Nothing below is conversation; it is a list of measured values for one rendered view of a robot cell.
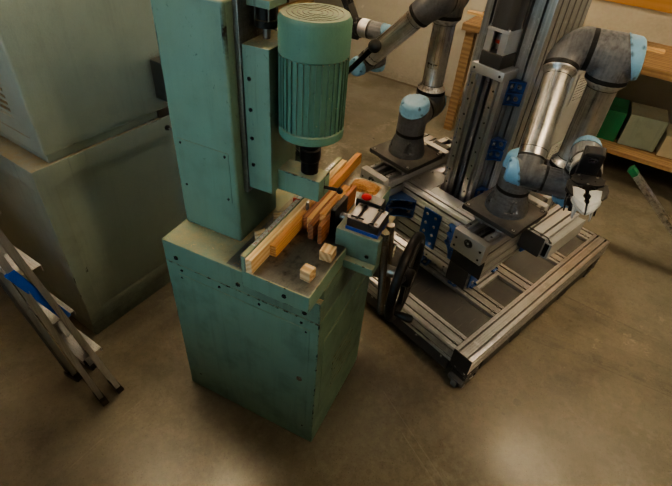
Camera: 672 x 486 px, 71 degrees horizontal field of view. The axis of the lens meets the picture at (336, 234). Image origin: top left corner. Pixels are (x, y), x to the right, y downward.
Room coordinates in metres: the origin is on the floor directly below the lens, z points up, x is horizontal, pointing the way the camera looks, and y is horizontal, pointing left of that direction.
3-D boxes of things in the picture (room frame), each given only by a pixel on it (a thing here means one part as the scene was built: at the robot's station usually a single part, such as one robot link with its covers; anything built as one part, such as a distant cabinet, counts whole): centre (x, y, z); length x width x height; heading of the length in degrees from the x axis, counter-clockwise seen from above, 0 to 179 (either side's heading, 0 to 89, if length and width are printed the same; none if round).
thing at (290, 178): (1.18, 0.11, 1.03); 0.14 x 0.07 x 0.09; 67
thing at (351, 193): (1.17, 0.00, 0.93); 0.25 x 0.01 x 0.07; 157
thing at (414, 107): (1.80, -0.27, 0.98); 0.13 x 0.12 x 0.14; 149
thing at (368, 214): (1.10, -0.09, 0.99); 0.13 x 0.11 x 0.06; 157
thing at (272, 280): (1.13, -0.01, 0.87); 0.61 x 0.30 x 0.06; 157
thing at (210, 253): (1.22, 0.21, 0.76); 0.57 x 0.45 x 0.09; 67
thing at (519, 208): (1.44, -0.61, 0.87); 0.15 x 0.15 x 0.10
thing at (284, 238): (1.26, 0.06, 0.92); 0.60 x 0.02 x 0.04; 157
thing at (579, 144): (1.15, -0.65, 1.21); 0.11 x 0.08 x 0.09; 160
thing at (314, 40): (1.17, 0.09, 1.35); 0.18 x 0.18 x 0.31
